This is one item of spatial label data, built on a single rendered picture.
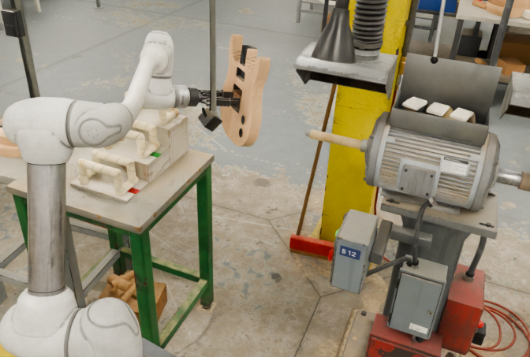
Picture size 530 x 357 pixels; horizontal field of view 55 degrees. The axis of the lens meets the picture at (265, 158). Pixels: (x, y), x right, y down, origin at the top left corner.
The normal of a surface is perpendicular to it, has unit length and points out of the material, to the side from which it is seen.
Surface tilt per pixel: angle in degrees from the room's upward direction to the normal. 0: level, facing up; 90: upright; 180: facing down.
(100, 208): 0
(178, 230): 0
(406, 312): 90
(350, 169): 90
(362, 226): 0
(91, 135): 75
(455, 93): 90
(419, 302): 90
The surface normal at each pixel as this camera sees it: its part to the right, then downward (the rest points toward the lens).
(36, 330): -0.02, 0.07
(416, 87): -0.38, 0.46
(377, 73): -0.20, -0.40
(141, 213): 0.04, -0.86
